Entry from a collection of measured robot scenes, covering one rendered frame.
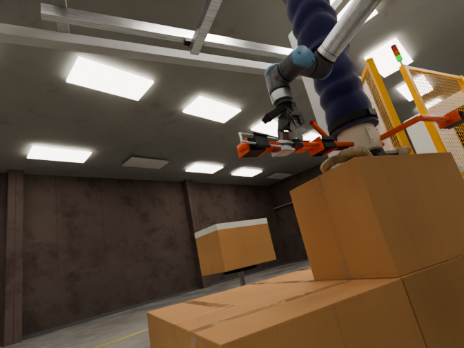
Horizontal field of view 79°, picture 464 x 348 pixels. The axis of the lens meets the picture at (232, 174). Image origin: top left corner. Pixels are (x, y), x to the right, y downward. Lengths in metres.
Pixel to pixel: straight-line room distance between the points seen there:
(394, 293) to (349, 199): 0.32
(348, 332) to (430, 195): 0.66
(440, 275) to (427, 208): 0.23
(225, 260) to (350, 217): 1.53
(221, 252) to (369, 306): 1.68
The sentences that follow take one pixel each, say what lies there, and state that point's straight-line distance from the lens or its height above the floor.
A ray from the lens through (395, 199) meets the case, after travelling 1.12.
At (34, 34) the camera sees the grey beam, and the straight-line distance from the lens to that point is 3.57.
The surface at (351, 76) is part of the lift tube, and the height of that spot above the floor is 1.38.
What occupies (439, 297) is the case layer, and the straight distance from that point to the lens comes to 1.15.
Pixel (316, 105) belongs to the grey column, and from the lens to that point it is 3.11.
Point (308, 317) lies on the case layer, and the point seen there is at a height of 0.53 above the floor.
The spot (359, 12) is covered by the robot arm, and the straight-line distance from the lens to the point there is 1.26.
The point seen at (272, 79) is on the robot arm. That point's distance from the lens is 1.25.
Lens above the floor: 0.70
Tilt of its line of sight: 17 degrees up
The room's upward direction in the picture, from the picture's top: 13 degrees counter-clockwise
